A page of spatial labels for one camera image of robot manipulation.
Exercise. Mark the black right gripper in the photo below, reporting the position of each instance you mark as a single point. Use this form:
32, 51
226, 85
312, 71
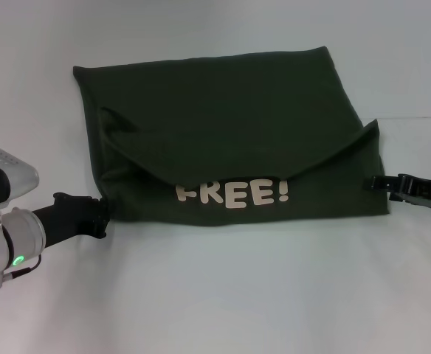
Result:
426, 193

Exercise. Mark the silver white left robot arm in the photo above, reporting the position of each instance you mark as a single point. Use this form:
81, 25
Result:
5, 247

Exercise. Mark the dark green shirt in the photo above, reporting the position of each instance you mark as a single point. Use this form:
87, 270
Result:
230, 140

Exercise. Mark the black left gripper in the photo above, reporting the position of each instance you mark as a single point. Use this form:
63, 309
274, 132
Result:
71, 221

